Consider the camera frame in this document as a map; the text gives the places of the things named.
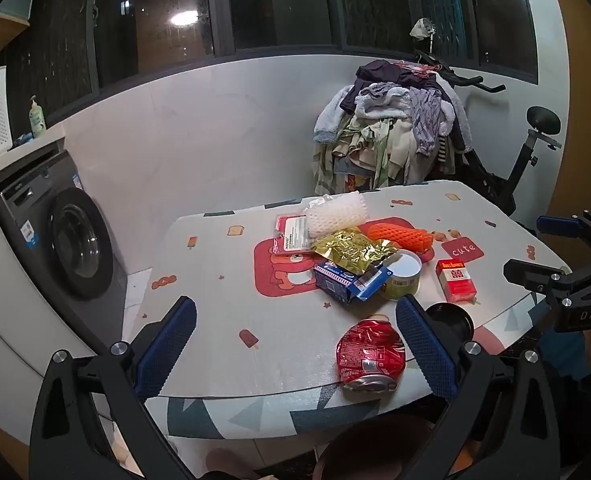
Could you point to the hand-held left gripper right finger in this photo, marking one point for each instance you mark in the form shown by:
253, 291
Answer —
425, 350

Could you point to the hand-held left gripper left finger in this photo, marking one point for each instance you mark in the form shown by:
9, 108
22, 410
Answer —
168, 345

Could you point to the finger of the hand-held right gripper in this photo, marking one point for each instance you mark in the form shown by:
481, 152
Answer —
530, 272
558, 225

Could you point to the crushed red can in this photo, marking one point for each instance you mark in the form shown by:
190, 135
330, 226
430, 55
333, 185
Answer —
370, 350

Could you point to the round tin with white lid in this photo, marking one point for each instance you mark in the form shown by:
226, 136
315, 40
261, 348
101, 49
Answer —
403, 280

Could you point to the red cigarette box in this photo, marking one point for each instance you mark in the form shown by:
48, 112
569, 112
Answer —
455, 280

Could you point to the blue cardboard box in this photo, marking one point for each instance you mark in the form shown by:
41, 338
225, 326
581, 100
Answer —
340, 285

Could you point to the brown round bin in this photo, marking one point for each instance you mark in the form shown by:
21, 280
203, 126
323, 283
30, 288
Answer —
365, 445

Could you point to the orange foam net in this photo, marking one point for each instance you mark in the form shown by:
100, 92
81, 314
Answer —
400, 237

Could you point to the gold foil bag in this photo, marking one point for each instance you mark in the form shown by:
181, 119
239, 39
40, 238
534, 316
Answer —
350, 252

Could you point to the white foam net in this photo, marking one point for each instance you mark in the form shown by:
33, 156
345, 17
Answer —
335, 215

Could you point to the pink plastic packet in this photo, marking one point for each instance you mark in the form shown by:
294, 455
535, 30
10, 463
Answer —
293, 232

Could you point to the black exercise bike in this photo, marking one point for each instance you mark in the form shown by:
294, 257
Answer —
520, 160

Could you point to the printed bear table mat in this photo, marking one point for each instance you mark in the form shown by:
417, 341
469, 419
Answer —
225, 285

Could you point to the white counter cabinet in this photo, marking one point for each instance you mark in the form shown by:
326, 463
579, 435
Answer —
5, 340

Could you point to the pile of clothes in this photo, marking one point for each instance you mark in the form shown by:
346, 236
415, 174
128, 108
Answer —
390, 125

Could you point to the grey front-load washing machine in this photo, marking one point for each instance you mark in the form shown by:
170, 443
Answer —
25, 210

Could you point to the white crumpled cloth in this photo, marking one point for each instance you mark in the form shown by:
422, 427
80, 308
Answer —
422, 29

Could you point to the blue cloth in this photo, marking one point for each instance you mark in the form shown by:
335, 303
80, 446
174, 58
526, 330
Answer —
23, 140

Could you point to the green pump soap bottle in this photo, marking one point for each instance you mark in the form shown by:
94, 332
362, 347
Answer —
37, 120

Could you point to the dark framed window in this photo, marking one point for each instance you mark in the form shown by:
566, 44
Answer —
275, 5

